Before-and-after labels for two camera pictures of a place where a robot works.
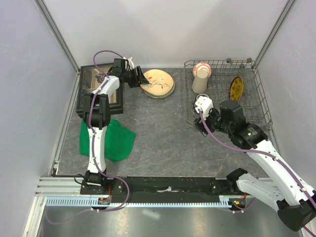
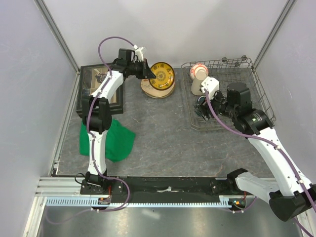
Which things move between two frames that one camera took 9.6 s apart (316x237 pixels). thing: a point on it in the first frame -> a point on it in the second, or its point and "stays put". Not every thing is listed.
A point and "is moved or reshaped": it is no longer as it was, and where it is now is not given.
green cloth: (118, 141) stays put
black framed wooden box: (90, 78) stays put
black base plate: (162, 189) stays put
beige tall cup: (200, 82) stays put
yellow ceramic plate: (235, 89) is moved or reshaped
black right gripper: (200, 125) -> (217, 94)
